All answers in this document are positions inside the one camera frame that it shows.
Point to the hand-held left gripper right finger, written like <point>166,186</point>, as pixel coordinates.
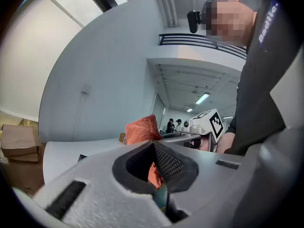
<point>213,182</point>

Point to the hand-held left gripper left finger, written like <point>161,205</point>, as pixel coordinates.
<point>99,186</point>

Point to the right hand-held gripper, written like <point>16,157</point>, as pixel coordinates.
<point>215,125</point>

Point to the person's right forearm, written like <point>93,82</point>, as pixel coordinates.
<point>224,142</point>

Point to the person's right hand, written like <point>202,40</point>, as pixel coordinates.
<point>204,146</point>

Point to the long ceiling light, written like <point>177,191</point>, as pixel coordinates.
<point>189,110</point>
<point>202,98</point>

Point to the small black object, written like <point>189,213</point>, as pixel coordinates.
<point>82,158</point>

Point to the person's black shirt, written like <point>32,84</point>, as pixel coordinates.
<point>261,91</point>

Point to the brown cardboard box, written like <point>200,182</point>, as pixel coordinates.
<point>19,141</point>

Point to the black balcony railing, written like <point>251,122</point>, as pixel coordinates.
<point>202,40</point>

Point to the person's head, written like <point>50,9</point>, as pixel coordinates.
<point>232,20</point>

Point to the white ceiling pipes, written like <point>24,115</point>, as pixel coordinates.
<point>168,6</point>

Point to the large black-framed window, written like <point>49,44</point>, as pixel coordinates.
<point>78,1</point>

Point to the white wall switch box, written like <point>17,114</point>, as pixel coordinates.
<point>86,89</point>

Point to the black head-worn camera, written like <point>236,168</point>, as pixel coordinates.
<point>193,20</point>

